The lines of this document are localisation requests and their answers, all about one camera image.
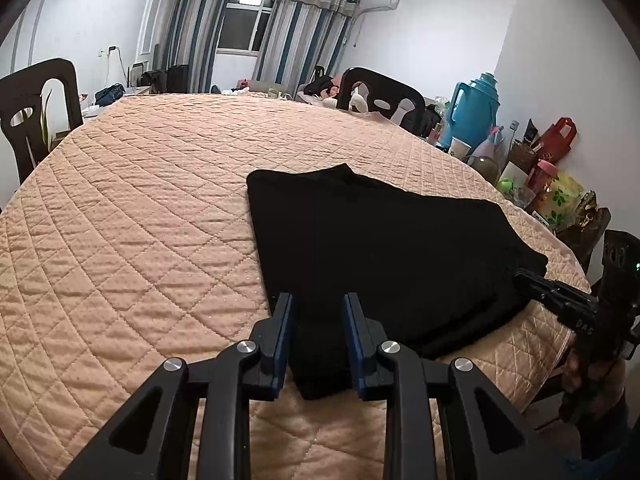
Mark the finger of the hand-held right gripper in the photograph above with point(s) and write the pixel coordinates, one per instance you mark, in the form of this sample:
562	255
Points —
550	292

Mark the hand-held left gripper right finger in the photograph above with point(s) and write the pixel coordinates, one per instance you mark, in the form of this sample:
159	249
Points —
354	345

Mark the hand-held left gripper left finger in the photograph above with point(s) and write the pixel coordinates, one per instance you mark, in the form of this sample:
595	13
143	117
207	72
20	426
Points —
282	345

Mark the black pants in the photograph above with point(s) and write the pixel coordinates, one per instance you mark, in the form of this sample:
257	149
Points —
390	250

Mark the person's right hand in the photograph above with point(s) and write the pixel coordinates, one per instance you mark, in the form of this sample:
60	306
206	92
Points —
572	367

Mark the floral yellow green bag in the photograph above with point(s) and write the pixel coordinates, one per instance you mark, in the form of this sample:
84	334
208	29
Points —
562	200

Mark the bottle with red lid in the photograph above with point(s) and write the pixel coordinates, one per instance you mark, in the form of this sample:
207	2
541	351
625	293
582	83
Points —
544	175

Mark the wicker basket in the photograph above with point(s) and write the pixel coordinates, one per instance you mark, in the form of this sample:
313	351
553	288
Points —
522	156

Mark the glass jar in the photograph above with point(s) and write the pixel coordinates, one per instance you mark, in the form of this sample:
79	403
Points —
484	167

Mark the red bag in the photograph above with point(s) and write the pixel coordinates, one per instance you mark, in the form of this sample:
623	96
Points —
555	142

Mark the white paper cup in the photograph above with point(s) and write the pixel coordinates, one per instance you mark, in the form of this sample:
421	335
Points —
460	147

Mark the peach quilted blanket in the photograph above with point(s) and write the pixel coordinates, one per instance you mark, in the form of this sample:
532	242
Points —
125	235

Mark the blue thermos jug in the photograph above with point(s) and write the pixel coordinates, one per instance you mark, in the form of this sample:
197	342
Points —
475	110

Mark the pink bottle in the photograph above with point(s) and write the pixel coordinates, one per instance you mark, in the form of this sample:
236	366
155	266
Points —
434	132

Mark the dark wooden chair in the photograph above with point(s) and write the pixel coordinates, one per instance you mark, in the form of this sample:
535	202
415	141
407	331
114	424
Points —
55	90
385	87

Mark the beige sofa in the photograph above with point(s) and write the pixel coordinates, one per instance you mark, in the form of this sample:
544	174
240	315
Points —
260	85

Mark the black bag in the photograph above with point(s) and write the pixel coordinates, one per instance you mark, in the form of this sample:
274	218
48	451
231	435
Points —
152	80

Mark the blue bag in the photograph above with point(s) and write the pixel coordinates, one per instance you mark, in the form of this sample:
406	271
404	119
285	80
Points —
110	94

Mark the striped curtain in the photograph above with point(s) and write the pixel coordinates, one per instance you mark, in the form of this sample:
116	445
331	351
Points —
195	30
305	35

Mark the window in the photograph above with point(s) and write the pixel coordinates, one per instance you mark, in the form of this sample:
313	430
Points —
245	20

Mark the green plant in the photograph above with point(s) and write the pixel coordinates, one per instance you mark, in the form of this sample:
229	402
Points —
47	115

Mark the white air conditioner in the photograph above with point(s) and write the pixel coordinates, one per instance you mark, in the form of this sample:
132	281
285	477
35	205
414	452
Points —
380	1

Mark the picture frame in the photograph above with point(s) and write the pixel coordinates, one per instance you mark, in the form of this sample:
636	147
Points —
136	75

